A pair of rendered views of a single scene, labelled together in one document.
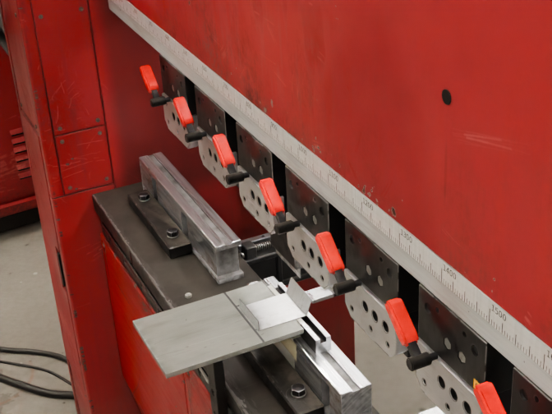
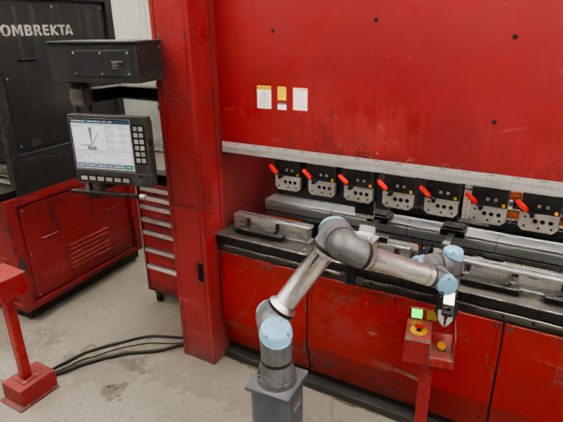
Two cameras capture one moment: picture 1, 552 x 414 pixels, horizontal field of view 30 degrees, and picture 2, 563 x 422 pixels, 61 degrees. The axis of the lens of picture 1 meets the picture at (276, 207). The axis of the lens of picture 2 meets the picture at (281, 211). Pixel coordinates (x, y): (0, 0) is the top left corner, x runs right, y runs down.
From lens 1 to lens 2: 168 cm
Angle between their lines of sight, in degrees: 34
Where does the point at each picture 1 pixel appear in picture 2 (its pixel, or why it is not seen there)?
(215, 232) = (301, 225)
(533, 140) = (536, 123)
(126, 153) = (225, 213)
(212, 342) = not seen: hidden behind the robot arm
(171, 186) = (262, 218)
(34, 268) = (97, 309)
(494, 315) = (513, 180)
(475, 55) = (509, 106)
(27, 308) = (112, 324)
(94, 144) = (216, 211)
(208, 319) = not seen: hidden behind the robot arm
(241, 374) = not seen: hidden behind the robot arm
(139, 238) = (258, 240)
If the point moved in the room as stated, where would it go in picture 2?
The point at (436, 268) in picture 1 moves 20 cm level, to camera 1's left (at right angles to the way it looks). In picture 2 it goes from (483, 177) to (455, 185)
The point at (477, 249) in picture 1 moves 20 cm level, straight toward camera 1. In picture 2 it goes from (507, 162) to (549, 175)
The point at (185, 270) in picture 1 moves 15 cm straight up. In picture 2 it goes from (291, 244) to (290, 218)
